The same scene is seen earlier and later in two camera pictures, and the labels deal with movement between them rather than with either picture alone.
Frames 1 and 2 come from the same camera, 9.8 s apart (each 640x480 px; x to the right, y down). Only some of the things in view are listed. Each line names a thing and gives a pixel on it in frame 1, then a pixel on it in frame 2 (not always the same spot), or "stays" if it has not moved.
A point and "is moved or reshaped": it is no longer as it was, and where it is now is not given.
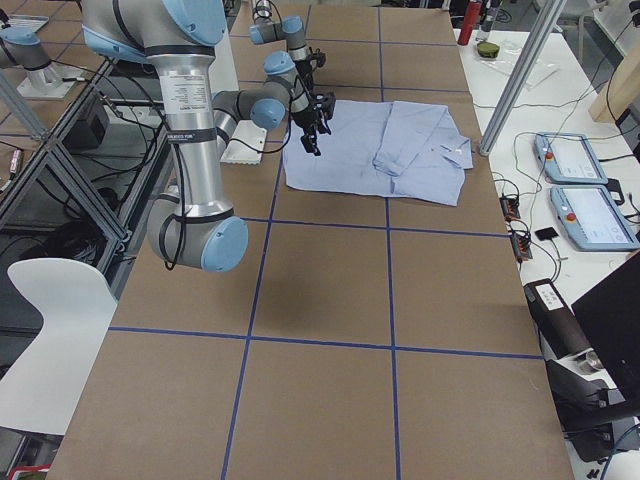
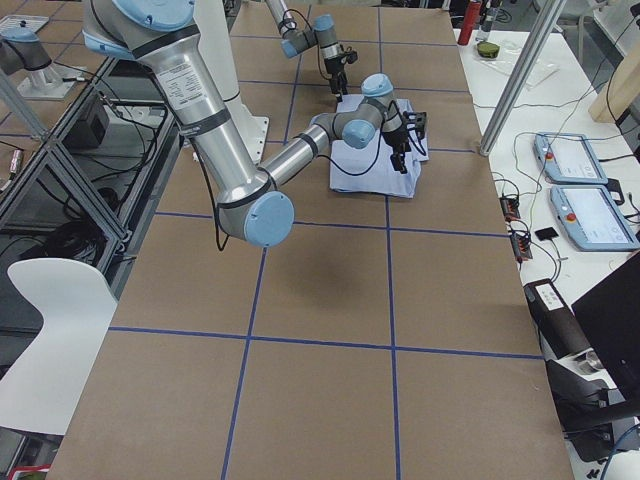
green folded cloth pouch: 488,49 stays
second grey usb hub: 521,245 stays
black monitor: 610,313 stays
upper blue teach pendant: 568,158 stays
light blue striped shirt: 406,149 is moved or reshaped
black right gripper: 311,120 -> 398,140
